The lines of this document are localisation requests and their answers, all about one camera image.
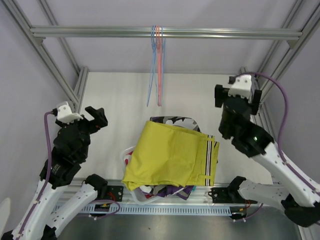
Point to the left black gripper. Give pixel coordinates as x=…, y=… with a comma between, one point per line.
x=100, y=120

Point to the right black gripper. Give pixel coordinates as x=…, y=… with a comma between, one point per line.
x=221, y=94

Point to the olive yellow trousers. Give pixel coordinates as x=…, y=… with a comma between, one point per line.
x=172, y=155

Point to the white plastic basket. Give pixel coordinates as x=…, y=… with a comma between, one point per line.
x=137, y=195

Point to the pink wire hanger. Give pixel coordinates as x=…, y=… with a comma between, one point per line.
x=158, y=47

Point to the purple grey camouflage trousers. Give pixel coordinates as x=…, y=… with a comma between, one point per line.
x=170, y=190

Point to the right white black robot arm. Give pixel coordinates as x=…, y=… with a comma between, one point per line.
x=298, y=195

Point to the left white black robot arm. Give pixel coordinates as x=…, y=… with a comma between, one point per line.
x=66, y=154

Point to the right aluminium frame posts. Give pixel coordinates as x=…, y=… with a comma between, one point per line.
x=296, y=65

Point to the aluminium frame posts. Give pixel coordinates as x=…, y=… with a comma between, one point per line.
x=74, y=94
x=296, y=65

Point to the left aluminium frame posts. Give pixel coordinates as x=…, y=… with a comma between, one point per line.
x=74, y=94

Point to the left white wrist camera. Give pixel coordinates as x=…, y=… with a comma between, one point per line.
x=64, y=113

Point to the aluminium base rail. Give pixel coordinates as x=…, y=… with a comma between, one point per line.
x=202, y=195

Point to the aluminium hanging rail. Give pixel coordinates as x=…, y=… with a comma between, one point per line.
x=282, y=34

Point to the white slotted cable duct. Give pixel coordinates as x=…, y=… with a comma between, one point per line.
x=181, y=210

